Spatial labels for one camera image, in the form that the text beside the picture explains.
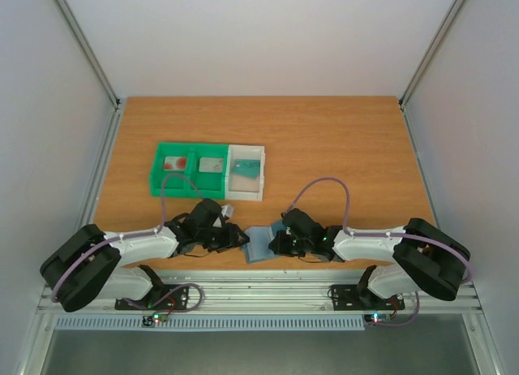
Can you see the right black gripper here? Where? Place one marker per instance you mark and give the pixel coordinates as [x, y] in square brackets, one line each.
[285, 243]

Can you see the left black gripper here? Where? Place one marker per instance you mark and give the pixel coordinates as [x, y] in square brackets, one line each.
[235, 241]

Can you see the teal leather card holder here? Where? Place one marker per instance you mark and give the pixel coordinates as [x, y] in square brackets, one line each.
[257, 250]

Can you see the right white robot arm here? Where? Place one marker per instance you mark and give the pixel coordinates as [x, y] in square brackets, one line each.
[409, 258]

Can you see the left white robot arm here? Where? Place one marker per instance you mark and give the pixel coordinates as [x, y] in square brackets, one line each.
[93, 264]

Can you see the teal card in bin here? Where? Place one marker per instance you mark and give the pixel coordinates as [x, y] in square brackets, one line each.
[249, 168]

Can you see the grey white card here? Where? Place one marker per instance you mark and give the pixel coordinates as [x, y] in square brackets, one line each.
[212, 165]

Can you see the red and white card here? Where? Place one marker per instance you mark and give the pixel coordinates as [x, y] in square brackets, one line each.
[174, 163]

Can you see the white translucent bin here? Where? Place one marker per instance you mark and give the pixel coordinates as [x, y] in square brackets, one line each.
[241, 188]

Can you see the left green bin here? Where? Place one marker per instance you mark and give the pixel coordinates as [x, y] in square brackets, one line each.
[175, 186]

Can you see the green bin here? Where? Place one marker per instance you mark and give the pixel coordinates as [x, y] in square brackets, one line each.
[210, 185]
[175, 186]

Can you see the middle green bin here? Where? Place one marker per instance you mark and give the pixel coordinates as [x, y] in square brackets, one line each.
[210, 185]

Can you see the left small circuit board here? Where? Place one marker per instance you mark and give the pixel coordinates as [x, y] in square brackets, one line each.
[156, 319]

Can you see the small circuit board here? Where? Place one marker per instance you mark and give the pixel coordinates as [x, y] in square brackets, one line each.
[377, 318]
[156, 319]

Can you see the right small circuit board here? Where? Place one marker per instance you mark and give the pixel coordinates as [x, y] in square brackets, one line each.
[377, 318]

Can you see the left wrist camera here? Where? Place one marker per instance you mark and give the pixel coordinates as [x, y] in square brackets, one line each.
[227, 211]

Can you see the aluminium front rail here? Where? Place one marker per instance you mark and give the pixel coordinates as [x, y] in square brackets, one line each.
[274, 291]

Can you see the grey slotted cable duct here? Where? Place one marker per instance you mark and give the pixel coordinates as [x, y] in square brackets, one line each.
[217, 323]

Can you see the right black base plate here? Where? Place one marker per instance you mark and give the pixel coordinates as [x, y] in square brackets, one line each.
[350, 297]

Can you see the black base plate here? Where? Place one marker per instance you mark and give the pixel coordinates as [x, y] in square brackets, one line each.
[158, 299]
[350, 297]

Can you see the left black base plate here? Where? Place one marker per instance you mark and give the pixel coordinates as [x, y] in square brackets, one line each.
[158, 299]

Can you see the left aluminium frame post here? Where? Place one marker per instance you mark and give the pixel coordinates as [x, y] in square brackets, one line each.
[78, 33]

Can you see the aluminium frame post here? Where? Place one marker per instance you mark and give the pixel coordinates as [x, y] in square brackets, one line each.
[78, 33]
[441, 34]

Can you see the right aluminium frame post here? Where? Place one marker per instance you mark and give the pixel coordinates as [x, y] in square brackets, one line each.
[441, 34]

